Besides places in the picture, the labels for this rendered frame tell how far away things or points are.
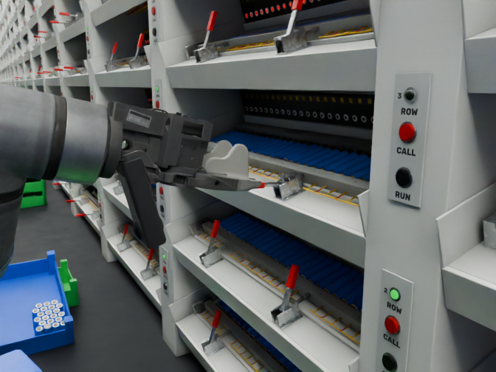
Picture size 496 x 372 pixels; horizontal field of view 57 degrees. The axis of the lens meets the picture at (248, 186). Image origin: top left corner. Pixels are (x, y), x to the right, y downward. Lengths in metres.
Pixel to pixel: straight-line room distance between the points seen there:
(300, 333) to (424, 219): 0.31
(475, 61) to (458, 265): 0.18
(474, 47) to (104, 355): 1.06
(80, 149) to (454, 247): 0.37
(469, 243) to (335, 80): 0.23
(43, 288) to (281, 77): 1.05
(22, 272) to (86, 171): 1.03
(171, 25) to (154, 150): 0.52
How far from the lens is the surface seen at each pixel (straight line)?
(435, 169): 0.44
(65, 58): 2.38
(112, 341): 1.29
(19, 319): 1.39
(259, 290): 0.81
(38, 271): 1.52
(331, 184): 0.62
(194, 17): 1.04
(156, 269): 1.39
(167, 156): 0.52
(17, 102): 0.49
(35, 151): 0.48
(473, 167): 0.45
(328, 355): 0.66
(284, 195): 0.64
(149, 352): 1.23
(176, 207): 1.05
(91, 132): 0.49
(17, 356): 0.18
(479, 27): 0.44
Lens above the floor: 0.65
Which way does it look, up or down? 13 degrees down
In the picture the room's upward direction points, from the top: straight up
